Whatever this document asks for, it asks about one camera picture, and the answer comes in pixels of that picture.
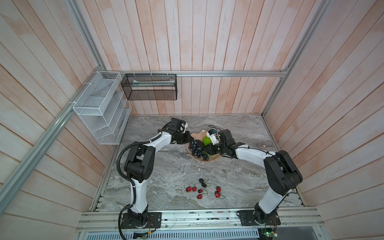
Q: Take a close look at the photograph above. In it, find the dark purple grape bunch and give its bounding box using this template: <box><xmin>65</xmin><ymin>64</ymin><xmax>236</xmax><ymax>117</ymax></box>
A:
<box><xmin>188</xmin><ymin>140</ymin><xmax>209</xmax><ymax>161</ymax></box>

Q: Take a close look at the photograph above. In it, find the red cherry pair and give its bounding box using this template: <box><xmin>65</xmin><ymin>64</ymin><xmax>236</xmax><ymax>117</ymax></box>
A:
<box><xmin>197</xmin><ymin>189</ymin><xmax>209</xmax><ymax>199</ymax></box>
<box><xmin>215</xmin><ymin>186</ymin><xmax>226</xmax><ymax>200</ymax></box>
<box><xmin>186</xmin><ymin>186</ymin><xmax>197</xmax><ymax>192</ymax></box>

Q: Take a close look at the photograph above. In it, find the bumpy green fake fruit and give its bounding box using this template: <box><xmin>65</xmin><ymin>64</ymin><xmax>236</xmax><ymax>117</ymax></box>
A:
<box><xmin>203</xmin><ymin>136</ymin><xmax>212</xmax><ymax>146</ymax></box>

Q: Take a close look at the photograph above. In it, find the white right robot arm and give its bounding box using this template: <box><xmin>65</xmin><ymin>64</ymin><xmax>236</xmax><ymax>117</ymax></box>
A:
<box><xmin>207</xmin><ymin>129</ymin><xmax>303</xmax><ymax>225</ymax></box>

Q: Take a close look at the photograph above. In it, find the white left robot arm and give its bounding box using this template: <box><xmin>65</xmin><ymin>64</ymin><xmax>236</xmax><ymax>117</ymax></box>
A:
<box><xmin>117</xmin><ymin>118</ymin><xmax>193</xmax><ymax>225</ymax></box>

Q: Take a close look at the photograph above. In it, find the pink scalloped fruit bowl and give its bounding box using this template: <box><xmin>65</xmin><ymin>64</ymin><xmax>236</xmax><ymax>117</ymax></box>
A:
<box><xmin>186</xmin><ymin>130</ymin><xmax>221</xmax><ymax>163</ymax></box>

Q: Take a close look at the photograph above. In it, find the black cherry pair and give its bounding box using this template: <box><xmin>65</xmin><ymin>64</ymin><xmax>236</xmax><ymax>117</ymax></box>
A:
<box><xmin>199</xmin><ymin>178</ymin><xmax>211</xmax><ymax>188</ymax></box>

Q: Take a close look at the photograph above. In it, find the green circuit board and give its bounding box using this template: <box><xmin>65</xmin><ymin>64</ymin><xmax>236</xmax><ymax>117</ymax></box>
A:
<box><xmin>259</xmin><ymin>229</ymin><xmax>278</xmax><ymax>240</ymax></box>

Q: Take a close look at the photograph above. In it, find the white ventilation grille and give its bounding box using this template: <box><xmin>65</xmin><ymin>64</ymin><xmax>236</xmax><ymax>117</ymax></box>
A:
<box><xmin>85</xmin><ymin>228</ymin><xmax>261</xmax><ymax>240</ymax></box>

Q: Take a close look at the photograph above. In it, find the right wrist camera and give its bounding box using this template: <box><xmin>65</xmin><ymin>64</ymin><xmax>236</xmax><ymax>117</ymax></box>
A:
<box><xmin>207</xmin><ymin>129</ymin><xmax>220</xmax><ymax>145</ymax></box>

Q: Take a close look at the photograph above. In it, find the black wire mesh basket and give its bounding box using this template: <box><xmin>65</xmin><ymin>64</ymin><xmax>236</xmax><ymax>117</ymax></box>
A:
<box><xmin>121</xmin><ymin>73</ymin><xmax>178</xmax><ymax>101</ymax></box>

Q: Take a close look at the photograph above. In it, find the aluminium frame crossbar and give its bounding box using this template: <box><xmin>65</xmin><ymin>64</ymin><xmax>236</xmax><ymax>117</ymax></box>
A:
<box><xmin>119</xmin><ymin>70</ymin><xmax>288</xmax><ymax>78</ymax></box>

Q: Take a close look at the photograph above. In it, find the black corrugated cable hose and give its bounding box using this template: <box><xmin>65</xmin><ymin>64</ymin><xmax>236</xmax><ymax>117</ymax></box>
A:
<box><xmin>116</xmin><ymin>131</ymin><xmax>164</xmax><ymax>240</ymax></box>

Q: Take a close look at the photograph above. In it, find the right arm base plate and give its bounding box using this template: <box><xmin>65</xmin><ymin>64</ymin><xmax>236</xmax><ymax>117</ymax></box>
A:
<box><xmin>237</xmin><ymin>210</ymin><xmax>281</xmax><ymax>226</ymax></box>

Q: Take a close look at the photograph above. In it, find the white wire mesh shelf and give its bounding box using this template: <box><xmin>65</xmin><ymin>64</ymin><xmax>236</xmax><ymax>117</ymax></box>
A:
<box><xmin>73</xmin><ymin>71</ymin><xmax>132</xmax><ymax>145</ymax></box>

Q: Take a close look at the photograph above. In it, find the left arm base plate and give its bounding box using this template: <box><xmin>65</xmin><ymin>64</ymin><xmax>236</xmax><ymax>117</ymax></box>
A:
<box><xmin>121</xmin><ymin>211</ymin><xmax>162</xmax><ymax>230</ymax></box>

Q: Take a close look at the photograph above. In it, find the aluminium mounting rail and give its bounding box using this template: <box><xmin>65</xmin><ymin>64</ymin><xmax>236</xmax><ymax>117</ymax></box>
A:
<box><xmin>76</xmin><ymin>207</ymin><xmax>325</xmax><ymax>233</ymax></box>

